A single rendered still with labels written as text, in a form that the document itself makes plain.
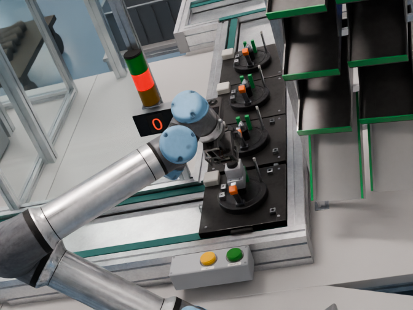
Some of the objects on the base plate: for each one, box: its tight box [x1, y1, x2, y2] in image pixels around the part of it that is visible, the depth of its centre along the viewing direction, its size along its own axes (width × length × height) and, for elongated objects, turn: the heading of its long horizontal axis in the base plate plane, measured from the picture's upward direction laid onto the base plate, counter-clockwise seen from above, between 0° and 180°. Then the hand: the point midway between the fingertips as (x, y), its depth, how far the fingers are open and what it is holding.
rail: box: [0, 224, 314, 306], centre depth 191 cm, size 6×89×11 cm, turn 106°
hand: (233, 148), depth 182 cm, fingers closed
